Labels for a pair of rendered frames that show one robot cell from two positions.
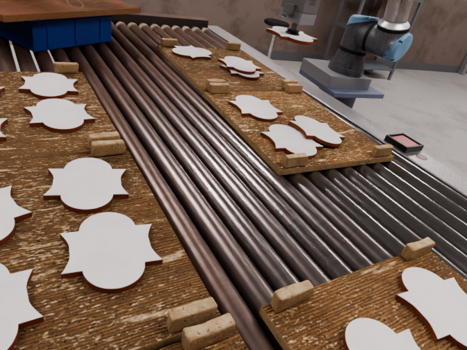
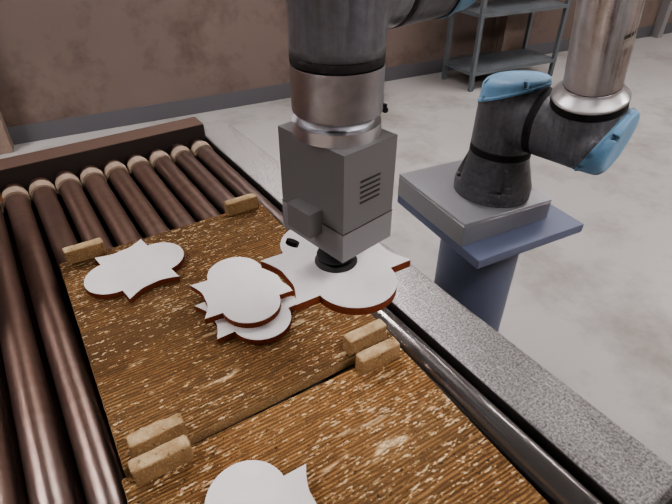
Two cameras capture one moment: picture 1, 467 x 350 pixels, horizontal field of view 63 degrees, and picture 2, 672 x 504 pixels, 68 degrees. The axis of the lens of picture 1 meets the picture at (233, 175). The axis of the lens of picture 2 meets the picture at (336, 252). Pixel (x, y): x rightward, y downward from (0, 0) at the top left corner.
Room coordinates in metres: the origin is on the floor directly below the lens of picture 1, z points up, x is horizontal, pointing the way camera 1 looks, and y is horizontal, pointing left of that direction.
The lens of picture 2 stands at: (0.77, -0.09, 1.42)
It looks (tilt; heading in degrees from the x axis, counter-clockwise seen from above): 36 degrees down; 3
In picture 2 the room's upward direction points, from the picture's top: straight up
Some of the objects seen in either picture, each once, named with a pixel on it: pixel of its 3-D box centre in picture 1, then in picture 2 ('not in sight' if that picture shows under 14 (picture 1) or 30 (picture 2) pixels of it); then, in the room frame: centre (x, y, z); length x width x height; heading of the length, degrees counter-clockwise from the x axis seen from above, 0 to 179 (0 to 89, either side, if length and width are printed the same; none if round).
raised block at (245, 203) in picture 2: (233, 46); (241, 204); (1.54, 0.11, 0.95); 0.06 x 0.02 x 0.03; 125
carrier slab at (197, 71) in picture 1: (224, 68); (212, 300); (1.31, 0.11, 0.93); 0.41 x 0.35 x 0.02; 35
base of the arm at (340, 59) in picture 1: (349, 59); (496, 166); (1.68, -0.37, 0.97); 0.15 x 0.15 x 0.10
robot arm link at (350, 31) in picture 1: (361, 32); (513, 110); (1.68, -0.38, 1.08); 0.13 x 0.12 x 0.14; 47
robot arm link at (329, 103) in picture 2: not in sight; (334, 89); (1.17, -0.07, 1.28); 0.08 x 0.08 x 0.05
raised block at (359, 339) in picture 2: (289, 84); (365, 336); (1.23, -0.11, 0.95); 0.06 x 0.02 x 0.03; 125
